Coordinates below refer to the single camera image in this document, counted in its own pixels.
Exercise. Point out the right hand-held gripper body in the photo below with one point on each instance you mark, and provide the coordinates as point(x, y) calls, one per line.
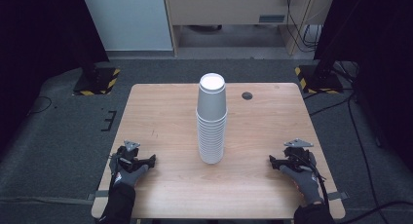
point(298, 156)

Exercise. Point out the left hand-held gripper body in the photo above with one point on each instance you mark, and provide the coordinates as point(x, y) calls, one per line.
point(127, 154)

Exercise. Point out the stack of white paper cups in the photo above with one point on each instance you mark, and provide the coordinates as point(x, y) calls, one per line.
point(211, 120)

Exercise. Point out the person's left hand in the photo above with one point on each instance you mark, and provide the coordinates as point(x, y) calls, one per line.
point(125, 177)

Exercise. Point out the person's right hand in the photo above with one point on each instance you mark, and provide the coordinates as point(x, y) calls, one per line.
point(305, 185)

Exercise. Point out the dark round table grommet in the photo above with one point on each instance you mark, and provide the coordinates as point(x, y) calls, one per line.
point(247, 95)

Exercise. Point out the black yellow striped stand base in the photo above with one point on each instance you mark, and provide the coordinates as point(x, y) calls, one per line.
point(97, 82)
point(319, 82)

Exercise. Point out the white panel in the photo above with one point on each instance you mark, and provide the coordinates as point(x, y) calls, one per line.
point(130, 19)

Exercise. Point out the black curtain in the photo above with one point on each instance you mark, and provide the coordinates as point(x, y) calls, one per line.
point(42, 39)
point(373, 32)

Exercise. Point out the light wooden desk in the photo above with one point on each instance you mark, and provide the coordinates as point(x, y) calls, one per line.
point(227, 8)

